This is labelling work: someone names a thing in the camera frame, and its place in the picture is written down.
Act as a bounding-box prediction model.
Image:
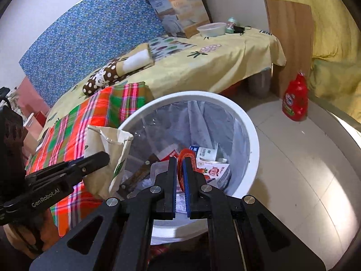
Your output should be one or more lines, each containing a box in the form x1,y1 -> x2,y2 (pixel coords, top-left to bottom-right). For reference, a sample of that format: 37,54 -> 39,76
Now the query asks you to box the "leaf print pillow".
147,35 -> 198,61

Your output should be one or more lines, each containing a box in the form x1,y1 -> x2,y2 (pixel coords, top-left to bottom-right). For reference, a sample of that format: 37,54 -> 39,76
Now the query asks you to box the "grey bed leg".
248,69 -> 272,99

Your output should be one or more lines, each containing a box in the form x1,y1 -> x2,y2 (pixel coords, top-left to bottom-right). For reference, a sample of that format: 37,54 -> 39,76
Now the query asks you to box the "person's left hand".
4,210 -> 67,253

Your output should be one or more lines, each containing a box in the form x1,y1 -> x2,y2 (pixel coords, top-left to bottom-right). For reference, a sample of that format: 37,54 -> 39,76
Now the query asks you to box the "red box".
34,111 -> 48,127

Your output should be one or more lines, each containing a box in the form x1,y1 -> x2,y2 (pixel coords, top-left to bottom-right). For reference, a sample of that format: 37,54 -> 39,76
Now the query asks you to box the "brown polka dot pillow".
83,43 -> 154,96

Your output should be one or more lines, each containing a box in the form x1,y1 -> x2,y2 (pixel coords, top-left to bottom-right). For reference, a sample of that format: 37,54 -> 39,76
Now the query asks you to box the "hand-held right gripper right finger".
182,157 -> 332,271

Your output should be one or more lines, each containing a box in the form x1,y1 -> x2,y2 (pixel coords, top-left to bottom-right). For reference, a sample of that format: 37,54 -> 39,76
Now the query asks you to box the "black face mask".
234,25 -> 253,36

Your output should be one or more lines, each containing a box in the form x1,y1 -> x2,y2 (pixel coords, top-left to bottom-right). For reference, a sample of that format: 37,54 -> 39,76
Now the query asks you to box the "blue floral headboard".
18,0 -> 175,108

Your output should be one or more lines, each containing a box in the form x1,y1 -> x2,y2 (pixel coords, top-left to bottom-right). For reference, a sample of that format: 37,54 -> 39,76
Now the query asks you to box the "cream printed paper bag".
84,125 -> 134,201

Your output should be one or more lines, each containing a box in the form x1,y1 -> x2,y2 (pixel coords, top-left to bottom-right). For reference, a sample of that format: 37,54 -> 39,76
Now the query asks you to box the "white board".
203,0 -> 270,33

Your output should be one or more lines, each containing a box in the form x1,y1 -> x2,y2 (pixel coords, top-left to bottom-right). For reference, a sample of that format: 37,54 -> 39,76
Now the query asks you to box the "red plastic wrapper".
177,148 -> 198,194

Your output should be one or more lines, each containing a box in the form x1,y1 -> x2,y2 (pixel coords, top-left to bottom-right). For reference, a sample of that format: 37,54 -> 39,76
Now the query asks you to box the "small green bottle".
225,17 -> 237,34

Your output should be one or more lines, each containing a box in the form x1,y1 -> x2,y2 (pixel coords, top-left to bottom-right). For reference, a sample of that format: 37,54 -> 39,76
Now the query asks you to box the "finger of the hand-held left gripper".
68,151 -> 110,180

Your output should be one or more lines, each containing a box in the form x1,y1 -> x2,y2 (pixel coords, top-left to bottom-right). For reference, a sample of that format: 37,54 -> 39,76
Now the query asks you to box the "yellow curtain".
254,0 -> 361,136

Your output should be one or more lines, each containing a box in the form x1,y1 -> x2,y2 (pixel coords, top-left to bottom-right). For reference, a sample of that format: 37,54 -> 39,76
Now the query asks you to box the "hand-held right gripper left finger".
30,157 -> 178,271

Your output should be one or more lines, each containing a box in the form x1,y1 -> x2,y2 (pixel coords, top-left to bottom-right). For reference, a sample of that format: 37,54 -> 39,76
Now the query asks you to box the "plaid blanket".
25,82 -> 154,238

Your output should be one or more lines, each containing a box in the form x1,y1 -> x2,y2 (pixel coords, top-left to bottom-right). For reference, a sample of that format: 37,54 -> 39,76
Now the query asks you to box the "red detergent bottle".
282,71 -> 309,122

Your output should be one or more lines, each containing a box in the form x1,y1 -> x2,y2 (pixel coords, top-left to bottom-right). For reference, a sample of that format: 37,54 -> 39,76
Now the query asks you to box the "brown sachet packet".
117,160 -> 153,199

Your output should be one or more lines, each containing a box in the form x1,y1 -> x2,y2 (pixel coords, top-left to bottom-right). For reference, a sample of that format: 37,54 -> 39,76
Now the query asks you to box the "wooden board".
265,0 -> 314,99

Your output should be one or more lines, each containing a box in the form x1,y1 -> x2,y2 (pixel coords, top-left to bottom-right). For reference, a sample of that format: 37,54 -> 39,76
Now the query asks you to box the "white trash bin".
111,91 -> 260,245

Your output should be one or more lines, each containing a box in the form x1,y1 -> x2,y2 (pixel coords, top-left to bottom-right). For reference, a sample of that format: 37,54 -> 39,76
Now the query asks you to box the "clear plastic bin liner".
121,100 -> 251,195

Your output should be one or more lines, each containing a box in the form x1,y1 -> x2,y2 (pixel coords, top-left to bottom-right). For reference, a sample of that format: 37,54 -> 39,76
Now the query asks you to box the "printed cardboard bedding box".
147,0 -> 213,38

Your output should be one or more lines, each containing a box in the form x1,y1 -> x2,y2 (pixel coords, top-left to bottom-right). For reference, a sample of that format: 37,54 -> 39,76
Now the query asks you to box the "white plastic bowl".
197,23 -> 227,38

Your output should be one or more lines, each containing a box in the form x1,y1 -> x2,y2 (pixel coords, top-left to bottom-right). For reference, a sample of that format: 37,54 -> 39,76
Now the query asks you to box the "yellow pineapple print bed sheet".
42,27 -> 287,136

